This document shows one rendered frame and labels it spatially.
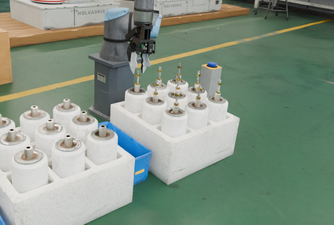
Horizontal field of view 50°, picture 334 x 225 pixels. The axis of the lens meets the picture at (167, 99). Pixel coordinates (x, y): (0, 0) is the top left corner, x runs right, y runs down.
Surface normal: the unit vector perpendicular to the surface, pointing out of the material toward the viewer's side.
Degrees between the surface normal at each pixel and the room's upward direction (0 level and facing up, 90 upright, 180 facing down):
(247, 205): 0
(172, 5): 90
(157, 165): 90
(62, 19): 90
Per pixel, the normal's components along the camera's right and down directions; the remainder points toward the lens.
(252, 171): 0.09, -0.92
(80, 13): 0.75, 0.32
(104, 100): -0.66, 0.24
